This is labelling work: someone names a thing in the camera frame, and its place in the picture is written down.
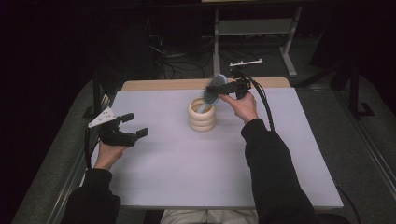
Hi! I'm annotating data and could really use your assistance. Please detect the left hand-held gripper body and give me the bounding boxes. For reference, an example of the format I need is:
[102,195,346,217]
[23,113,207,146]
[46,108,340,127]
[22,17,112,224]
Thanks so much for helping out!
[88,106,138,147]

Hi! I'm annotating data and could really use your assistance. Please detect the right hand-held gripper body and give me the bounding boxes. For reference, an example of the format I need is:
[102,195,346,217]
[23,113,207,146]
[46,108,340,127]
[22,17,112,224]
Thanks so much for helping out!
[229,58,263,101]

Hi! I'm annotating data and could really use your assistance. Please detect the light blue hairbrush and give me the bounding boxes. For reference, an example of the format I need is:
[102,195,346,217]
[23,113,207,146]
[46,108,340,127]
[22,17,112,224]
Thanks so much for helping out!
[195,74,229,115]

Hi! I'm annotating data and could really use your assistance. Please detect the cream ringed holder cup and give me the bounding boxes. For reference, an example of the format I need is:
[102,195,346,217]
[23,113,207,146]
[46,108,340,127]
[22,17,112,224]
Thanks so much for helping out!
[187,97,217,133]

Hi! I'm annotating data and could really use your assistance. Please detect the person's left hand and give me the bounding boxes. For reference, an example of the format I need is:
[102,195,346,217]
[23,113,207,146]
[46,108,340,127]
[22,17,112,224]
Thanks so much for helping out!
[93,141,129,171]

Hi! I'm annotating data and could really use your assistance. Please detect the person's right hand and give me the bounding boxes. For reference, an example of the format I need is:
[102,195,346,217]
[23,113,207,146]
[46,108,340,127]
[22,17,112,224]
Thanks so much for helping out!
[219,91,260,125]

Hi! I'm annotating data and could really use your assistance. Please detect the black metal stand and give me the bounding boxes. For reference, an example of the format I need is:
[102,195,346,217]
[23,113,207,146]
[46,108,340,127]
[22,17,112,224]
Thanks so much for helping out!
[295,59,376,120]
[82,66,123,119]

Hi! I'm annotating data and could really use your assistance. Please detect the pale lilac table cover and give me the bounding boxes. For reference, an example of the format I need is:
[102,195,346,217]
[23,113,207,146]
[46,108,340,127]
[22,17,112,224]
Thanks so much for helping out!
[81,87,345,209]

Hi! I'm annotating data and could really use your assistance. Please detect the person's legs light trousers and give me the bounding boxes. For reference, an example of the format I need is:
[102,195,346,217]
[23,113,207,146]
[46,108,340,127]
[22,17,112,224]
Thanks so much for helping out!
[160,208,260,224]

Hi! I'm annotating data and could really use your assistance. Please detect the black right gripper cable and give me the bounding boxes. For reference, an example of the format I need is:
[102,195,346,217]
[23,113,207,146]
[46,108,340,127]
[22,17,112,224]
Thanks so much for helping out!
[238,70,276,133]

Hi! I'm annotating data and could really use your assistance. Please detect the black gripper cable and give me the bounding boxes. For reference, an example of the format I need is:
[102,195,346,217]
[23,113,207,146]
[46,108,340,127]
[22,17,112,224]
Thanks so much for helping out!
[84,128,101,171]
[238,70,276,133]

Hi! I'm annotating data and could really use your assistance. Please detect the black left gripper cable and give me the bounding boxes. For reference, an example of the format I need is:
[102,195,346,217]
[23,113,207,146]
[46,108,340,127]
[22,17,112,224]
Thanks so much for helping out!
[84,128,101,171]

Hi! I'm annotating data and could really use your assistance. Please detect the black floor cables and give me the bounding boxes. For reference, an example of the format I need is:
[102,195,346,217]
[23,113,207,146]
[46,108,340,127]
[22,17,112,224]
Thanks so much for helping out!
[146,15,260,79]

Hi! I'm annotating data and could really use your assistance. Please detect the grey metal stand frame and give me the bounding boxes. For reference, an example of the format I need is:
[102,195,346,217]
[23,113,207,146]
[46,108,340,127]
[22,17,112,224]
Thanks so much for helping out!
[213,6,304,78]

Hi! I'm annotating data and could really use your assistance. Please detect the metal floor rail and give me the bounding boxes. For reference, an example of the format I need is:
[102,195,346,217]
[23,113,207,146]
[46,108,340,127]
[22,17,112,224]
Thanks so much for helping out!
[337,90,396,200]
[46,148,92,224]

